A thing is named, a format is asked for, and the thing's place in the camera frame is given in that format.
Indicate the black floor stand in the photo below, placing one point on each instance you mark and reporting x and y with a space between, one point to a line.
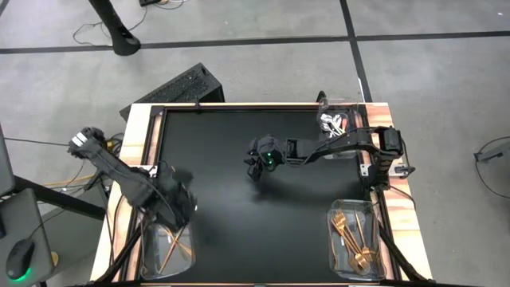
119 36

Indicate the silver metal bracket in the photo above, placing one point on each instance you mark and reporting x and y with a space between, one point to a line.
366 169

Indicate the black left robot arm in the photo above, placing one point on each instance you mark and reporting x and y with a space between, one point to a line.
115 175

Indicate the yellow round object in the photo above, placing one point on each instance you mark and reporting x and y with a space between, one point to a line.
55 258

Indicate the black power strip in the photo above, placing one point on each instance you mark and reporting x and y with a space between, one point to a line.
148 2

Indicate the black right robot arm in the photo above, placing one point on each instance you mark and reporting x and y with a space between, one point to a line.
338 145

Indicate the black metal bar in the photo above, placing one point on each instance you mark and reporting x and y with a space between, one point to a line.
60 199

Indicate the grey rounded pad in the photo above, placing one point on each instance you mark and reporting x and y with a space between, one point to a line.
32 215

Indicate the clear plastic container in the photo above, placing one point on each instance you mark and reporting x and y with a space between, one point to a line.
378 239
358 115
151 263

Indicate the grey stand base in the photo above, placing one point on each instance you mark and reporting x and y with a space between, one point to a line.
494 151

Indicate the black computer mouse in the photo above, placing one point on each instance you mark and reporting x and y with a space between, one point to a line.
20 259

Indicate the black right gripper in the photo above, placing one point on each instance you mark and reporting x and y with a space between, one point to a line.
271 151

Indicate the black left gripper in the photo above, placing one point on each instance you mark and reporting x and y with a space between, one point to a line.
175 195

